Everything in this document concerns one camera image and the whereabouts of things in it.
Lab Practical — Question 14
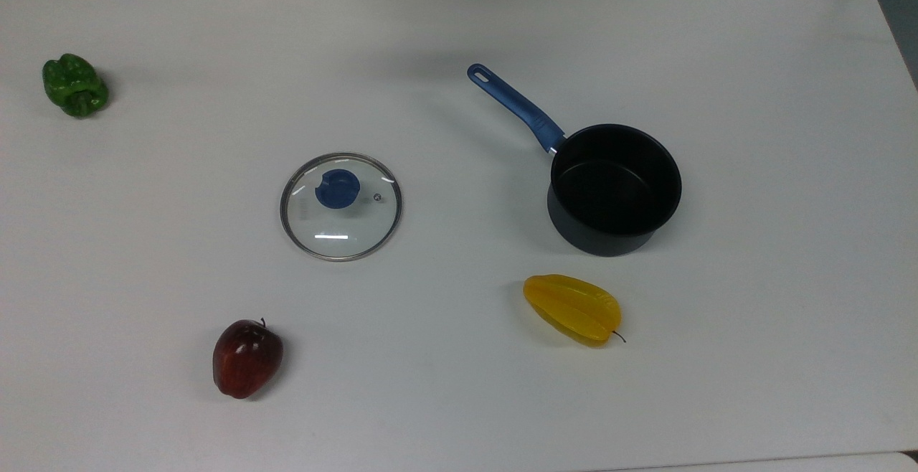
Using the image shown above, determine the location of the green bell pepper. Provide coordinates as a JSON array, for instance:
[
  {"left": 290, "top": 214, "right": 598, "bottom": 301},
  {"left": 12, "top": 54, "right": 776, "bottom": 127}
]
[{"left": 42, "top": 53, "right": 110, "bottom": 119}]

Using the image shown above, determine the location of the yellow starfruit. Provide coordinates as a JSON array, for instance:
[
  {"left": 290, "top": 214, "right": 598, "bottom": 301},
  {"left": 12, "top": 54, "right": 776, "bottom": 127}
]
[{"left": 522, "top": 274, "right": 627, "bottom": 348}]

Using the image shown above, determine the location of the red apple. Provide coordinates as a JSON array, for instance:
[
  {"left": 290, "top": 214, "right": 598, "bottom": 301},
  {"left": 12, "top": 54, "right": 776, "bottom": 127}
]
[{"left": 212, "top": 318, "right": 284, "bottom": 400}]

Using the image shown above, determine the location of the glass lid with blue knob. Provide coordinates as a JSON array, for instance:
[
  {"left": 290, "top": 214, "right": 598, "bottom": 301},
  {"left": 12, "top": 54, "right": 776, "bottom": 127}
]
[{"left": 279, "top": 152, "right": 403, "bottom": 263}]

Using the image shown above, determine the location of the dark saucepan with blue handle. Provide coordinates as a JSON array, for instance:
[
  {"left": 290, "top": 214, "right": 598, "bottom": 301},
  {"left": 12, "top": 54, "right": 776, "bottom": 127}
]
[{"left": 467, "top": 63, "right": 683, "bottom": 258}]

